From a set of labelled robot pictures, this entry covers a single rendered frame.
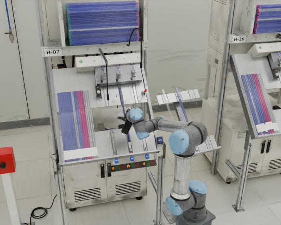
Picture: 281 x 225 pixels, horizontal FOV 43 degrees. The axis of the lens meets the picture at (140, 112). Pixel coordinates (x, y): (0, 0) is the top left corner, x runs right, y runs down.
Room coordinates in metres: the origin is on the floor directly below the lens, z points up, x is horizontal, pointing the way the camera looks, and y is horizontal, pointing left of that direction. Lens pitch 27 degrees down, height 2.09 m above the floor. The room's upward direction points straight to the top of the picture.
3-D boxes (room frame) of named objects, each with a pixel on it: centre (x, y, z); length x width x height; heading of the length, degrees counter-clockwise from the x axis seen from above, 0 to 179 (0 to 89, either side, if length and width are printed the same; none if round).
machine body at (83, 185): (2.64, 0.36, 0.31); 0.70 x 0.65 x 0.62; 105
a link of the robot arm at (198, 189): (1.66, -0.33, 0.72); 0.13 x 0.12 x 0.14; 128
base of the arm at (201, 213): (1.67, -0.34, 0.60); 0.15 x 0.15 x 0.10
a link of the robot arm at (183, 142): (1.58, -0.23, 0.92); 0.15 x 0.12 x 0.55; 128
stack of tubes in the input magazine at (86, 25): (2.54, 0.27, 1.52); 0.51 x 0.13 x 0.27; 105
